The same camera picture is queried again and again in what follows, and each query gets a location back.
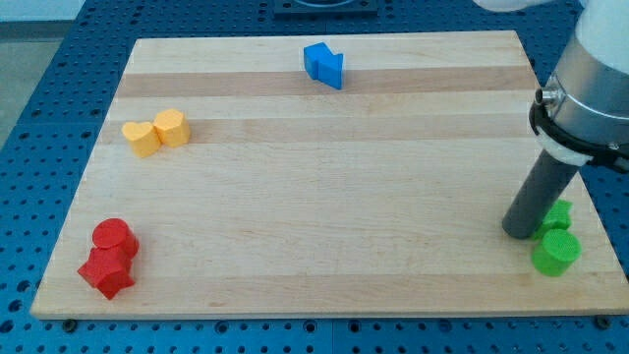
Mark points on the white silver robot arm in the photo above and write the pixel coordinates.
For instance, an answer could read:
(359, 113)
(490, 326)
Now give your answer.
(580, 116)

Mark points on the blue cube block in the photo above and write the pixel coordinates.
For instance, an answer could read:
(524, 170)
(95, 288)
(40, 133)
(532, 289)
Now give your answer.
(313, 54)

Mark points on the wooden board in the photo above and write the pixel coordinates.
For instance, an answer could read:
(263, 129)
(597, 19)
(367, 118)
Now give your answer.
(296, 200)

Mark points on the blue triangular block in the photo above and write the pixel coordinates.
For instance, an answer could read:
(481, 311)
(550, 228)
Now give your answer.
(330, 70)

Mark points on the yellow hexagon block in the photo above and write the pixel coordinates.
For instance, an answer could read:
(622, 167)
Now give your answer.
(172, 128)

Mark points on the yellow heart block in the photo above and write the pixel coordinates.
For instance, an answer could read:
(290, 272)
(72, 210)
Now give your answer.
(142, 138)

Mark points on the red cylinder block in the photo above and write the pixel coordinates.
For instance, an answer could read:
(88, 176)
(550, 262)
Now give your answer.
(115, 233)

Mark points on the red star block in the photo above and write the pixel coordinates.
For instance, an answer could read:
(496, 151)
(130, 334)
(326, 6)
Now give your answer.
(108, 271)

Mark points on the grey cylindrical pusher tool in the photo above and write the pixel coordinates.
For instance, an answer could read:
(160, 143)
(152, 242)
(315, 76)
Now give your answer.
(544, 184)

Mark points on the green star block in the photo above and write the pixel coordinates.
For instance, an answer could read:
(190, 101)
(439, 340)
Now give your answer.
(558, 217)

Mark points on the green cylinder block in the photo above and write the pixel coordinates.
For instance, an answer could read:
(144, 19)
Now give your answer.
(556, 252)

